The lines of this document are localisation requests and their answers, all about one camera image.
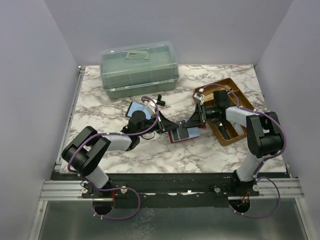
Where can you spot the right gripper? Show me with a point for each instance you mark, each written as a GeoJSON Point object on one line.
{"type": "Point", "coordinates": [202, 114]}

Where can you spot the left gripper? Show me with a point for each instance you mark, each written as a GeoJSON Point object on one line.
{"type": "Point", "coordinates": [161, 123]}

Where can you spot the red card holder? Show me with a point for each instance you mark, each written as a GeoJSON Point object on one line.
{"type": "Point", "coordinates": [193, 132]}

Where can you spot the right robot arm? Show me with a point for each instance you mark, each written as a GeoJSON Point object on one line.
{"type": "Point", "coordinates": [264, 136]}

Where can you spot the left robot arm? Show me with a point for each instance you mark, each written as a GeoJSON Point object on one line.
{"type": "Point", "coordinates": [84, 153]}

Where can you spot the black T-shaped pipe fitting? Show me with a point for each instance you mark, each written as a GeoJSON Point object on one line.
{"type": "Point", "coordinates": [154, 101]}

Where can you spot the black tool in tray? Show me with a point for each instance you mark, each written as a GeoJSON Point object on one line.
{"type": "Point", "coordinates": [222, 127]}

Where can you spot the brown woven tray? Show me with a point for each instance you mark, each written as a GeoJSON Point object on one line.
{"type": "Point", "coordinates": [235, 130]}

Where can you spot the smartphone with blue screen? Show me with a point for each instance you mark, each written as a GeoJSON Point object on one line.
{"type": "Point", "coordinates": [135, 106]}

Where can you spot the green plastic storage box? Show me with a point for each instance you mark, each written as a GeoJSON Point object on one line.
{"type": "Point", "coordinates": [139, 69]}

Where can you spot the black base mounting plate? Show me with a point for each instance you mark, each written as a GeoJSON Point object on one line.
{"type": "Point", "coordinates": [172, 190]}

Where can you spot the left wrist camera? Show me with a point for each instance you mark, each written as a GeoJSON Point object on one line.
{"type": "Point", "coordinates": [151, 108]}

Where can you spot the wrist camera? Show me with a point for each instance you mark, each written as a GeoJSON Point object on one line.
{"type": "Point", "coordinates": [151, 108]}
{"type": "Point", "coordinates": [198, 98]}

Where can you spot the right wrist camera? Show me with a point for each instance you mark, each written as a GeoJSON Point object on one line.
{"type": "Point", "coordinates": [198, 98]}

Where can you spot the aluminium rail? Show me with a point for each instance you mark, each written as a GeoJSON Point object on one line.
{"type": "Point", "coordinates": [71, 190]}

